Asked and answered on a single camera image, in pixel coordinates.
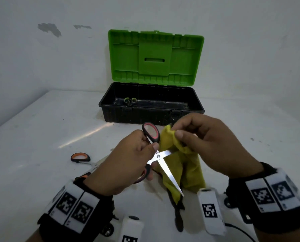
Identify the red and black scissors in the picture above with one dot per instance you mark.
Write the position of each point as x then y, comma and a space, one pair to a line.
162, 163

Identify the person's left hand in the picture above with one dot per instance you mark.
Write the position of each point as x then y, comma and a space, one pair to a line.
119, 166

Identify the black left wristband with markers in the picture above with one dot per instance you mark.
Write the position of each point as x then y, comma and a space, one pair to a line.
74, 211

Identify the person's left forearm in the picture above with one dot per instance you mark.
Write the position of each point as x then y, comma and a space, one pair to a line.
34, 236

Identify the yellow cloth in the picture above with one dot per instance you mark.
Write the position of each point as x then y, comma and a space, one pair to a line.
187, 168

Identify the person's right hand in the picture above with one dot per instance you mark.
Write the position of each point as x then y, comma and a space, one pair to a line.
220, 148

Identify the black wristband with markers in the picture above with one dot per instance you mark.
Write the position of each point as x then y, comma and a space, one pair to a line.
268, 196
74, 211

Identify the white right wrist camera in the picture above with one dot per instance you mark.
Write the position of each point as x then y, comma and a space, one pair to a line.
210, 211

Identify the orange and black scissors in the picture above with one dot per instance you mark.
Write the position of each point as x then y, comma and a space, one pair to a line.
81, 157

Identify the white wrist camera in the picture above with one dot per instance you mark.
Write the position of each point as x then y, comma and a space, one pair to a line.
210, 211
131, 229

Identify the person's right forearm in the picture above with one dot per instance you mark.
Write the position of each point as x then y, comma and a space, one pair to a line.
283, 236

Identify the person's left thumb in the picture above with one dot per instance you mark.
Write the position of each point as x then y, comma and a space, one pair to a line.
150, 148

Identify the black right wristband with markers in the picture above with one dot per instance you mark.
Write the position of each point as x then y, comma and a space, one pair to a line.
268, 196

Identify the green and black toolbox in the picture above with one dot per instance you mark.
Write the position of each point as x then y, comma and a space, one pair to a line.
152, 73

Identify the person's right thumb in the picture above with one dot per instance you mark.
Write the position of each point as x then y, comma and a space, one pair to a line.
186, 142

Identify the black pliers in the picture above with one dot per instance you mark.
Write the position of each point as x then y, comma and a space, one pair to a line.
179, 216

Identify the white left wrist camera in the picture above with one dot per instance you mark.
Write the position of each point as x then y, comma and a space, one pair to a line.
131, 229

